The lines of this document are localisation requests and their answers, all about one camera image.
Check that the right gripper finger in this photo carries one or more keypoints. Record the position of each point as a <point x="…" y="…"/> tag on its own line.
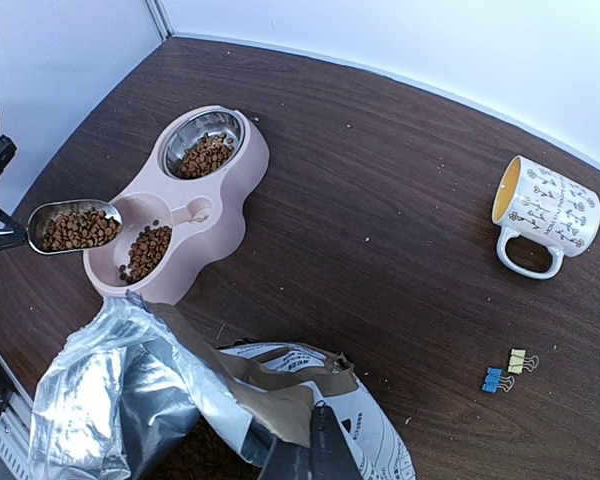
<point x="328" y="457"/>

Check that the metal scoop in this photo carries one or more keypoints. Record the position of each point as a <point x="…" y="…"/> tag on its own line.
<point x="39" y="218"/>

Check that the blue binder clip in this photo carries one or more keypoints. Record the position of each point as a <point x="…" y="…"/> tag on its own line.
<point x="495" y="381"/>

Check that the pink double pet bowl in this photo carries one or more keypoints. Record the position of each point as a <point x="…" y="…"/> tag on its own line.
<point x="205" y="215"/>

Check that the dog food bag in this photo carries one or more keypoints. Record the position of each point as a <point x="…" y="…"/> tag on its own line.
<point x="124" y="391"/>

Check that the yellow binder clip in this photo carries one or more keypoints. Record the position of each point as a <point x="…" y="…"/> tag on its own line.
<point x="520" y="362"/>

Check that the steel bowl insert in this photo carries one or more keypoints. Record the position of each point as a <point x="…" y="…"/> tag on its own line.
<point x="203" y="144"/>

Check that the patterned ceramic mug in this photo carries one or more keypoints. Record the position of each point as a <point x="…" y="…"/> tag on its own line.
<point x="541" y="205"/>

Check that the left aluminium frame post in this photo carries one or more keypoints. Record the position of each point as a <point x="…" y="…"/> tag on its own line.
<point x="160" y="18"/>

